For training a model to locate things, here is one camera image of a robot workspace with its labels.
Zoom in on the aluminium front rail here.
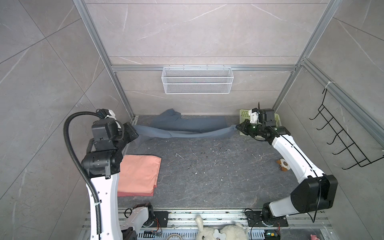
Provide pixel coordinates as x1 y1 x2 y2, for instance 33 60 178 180
82 208 334 230

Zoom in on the white wire mesh basket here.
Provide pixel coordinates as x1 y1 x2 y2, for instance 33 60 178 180
162 67 234 95

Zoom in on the aluminium frame post right corner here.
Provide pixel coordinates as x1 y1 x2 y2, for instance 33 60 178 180
273 0 343 111

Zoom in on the white plush toy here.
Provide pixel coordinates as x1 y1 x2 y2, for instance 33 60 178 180
195 215 249 240

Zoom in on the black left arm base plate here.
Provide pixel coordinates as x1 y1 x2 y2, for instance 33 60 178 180
143 211 170 228

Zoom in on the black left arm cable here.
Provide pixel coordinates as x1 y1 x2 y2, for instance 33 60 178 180
62 111 103 235

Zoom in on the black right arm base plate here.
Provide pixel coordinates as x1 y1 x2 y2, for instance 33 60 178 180
244 209 289 228

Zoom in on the black wire hook rack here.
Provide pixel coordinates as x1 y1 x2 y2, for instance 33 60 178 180
309 89 384 171

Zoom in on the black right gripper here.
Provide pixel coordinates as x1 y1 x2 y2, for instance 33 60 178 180
236 119 265 137

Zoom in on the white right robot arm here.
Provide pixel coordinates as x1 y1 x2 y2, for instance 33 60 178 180
236 108 338 226

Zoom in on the folded pink t-shirt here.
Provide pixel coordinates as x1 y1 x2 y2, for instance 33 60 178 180
118 155 162 197

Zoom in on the aluminium frame post left corner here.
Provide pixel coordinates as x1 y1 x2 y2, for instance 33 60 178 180
74 0 135 120

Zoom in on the small brown plush toy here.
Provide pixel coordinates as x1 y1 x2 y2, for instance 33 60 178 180
277 159 291 172

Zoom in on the blue-grey t-shirt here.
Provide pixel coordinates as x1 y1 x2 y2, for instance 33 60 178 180
134 109 238 145

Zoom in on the aluminium frame post corner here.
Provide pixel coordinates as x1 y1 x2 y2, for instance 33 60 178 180
273 0 343 111
74 0 135 120

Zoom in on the light green plastic basket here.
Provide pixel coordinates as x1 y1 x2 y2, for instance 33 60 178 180
240 109 282 127

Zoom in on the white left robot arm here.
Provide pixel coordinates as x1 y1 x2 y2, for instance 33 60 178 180
81 109 153 240

